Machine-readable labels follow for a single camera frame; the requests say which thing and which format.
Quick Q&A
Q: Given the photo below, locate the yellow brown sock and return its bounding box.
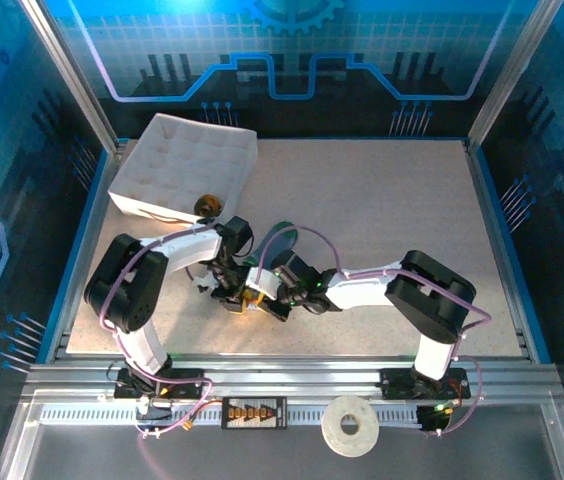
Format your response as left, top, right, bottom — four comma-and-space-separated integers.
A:
194, 193, 224, 219

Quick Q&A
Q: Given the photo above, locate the white divided organizer box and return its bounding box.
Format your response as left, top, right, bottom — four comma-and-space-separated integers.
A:
106, 113, 259, 226

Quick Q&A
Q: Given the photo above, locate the white tape roll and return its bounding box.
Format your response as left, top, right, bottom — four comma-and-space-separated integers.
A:
320, 394, 381, 459

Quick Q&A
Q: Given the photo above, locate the black connector board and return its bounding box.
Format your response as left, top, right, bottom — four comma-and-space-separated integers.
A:
220, 396, 289, 431

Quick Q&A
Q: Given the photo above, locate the small white black module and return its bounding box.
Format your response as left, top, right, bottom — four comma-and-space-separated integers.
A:
135, 397, 173, 422

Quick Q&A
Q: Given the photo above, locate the black controller box green light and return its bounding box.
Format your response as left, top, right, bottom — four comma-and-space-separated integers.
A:
415, 402, 458, 434

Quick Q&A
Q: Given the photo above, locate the aluminium mounting rail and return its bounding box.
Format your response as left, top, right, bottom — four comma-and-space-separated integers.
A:
20, 353, 563, 401

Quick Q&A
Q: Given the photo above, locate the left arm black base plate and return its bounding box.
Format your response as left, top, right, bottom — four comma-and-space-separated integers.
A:
113, 367, 207, 401

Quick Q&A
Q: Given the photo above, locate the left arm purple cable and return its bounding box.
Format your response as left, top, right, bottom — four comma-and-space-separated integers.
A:
99, 222, 213, 439

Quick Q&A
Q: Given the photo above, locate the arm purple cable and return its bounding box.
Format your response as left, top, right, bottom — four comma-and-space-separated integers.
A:
256, 224, 493, 437
99, 222, 213, 439

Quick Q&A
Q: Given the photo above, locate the white slotted cable duct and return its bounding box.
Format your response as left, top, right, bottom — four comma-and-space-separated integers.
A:
39, 402, 423, 427

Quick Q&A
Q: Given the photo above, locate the orange wire yellow connector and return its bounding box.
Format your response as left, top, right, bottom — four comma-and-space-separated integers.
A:
161, 399, 223, 432

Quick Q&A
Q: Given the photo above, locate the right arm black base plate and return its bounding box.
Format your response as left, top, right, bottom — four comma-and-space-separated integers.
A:
379, 367, 469, 401

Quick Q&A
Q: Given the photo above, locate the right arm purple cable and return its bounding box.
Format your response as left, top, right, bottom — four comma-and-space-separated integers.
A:
256, 224, 493, 437

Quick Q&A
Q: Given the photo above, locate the aluminium frame post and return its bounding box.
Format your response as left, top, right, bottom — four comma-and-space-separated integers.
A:
20, 0, 121, 154
465, 0, 563, 149

